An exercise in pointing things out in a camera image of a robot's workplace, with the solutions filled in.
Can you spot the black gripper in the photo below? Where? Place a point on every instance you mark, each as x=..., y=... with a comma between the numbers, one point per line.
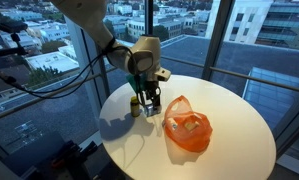
x=152, y=88

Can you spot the blue-capped clear container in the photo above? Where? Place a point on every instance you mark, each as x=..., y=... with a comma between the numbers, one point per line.
x=152, y=110

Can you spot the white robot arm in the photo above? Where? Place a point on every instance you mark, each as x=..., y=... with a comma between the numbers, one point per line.
x=95, y=20

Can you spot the dark bottle with yellow cap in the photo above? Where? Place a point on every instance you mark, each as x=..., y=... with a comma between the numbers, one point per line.
x=134, y=108

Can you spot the white tube with blue print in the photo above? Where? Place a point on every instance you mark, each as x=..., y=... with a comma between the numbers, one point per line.
x=173, y=126

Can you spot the white pill bottle yellow label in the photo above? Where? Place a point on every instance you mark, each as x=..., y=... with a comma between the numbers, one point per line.
x=191, y=126

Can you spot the orange plastic bag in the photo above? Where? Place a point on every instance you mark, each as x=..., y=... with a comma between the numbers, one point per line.
x=189, y=140

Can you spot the white window pillar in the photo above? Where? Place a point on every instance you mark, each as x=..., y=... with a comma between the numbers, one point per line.
x=85, y=76

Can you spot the thin dark window mullion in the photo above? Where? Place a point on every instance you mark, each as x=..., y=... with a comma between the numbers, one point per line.
x=149, y=16

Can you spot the thick dark window mullion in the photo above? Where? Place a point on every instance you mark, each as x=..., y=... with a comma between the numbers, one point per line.
x=215, y=40

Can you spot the black equipment pile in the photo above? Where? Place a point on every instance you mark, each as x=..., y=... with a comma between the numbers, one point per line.
x=65, y=160

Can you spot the metal window handrail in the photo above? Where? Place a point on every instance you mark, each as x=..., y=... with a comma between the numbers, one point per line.
x=255, y=80

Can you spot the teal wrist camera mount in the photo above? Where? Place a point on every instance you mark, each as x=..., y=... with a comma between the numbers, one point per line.
x=133, y=83

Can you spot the black camera on stand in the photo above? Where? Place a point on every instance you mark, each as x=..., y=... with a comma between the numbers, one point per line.
x=12, y=26

